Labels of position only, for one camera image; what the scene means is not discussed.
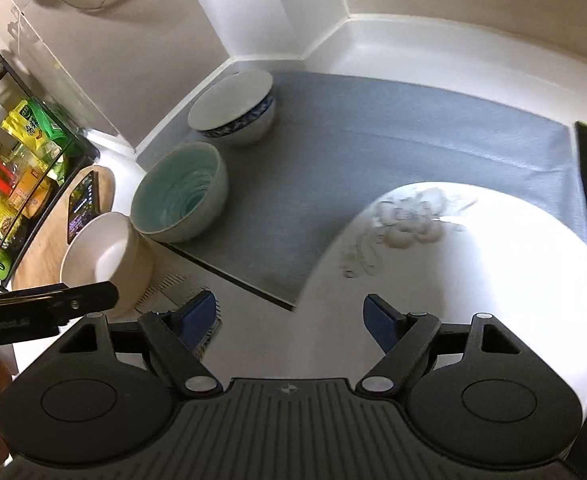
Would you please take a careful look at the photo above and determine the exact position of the white floral plate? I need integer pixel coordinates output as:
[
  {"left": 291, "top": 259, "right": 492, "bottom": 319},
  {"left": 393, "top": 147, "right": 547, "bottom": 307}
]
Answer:
[{"left": 204, "top": 183, "right": 587, "bottom": 408}]

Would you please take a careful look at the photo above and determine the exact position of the teal swirl ceramic bowl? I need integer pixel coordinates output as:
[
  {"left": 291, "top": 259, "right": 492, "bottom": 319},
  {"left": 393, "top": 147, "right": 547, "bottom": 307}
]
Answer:
[{"left": 130, "top": 142, "right": 229, "bottom": 244}]

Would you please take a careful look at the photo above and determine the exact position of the white bowl blue pattern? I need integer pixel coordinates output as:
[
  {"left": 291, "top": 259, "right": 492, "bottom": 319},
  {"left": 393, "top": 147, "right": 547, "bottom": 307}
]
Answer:
[{"left": 188, "top": 70, "right": 276, "bottom": 146}]

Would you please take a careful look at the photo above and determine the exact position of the wooden cutting board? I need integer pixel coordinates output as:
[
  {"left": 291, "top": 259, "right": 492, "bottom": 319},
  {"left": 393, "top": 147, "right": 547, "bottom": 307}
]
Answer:
[{"left": 11, "top": 165, "right": 115, "bottom": 290}]

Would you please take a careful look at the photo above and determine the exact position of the black smartphone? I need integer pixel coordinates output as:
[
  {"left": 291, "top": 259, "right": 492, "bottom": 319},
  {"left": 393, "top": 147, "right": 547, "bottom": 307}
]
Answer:
[{"left": 66, "top": 170, "right": 100, "bottom": 244}]

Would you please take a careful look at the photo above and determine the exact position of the cooking oil bottle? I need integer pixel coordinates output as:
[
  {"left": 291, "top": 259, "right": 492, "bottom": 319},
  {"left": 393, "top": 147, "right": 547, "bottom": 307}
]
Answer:
[{"left": 7, "top": 144, "right": 54, "bottom": 219}]

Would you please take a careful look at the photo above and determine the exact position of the yellow green snack bag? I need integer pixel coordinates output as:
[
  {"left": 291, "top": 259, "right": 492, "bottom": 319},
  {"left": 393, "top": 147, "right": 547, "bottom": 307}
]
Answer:
[{"left": 2, "top": 100, "right": 80, "bottom": 185}]

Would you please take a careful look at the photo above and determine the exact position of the grey drying mat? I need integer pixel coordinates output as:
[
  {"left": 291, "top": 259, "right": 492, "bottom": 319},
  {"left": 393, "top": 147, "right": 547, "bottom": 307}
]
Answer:
[{"left": 135, "top": 70, "right": 587, "bottom": 309}]

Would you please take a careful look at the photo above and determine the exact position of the black wire rack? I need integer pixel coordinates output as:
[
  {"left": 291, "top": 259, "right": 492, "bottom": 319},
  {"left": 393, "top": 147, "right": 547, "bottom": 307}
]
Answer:
[{"left": 0, "top": 54, "right": 99, "bottom": 292}]

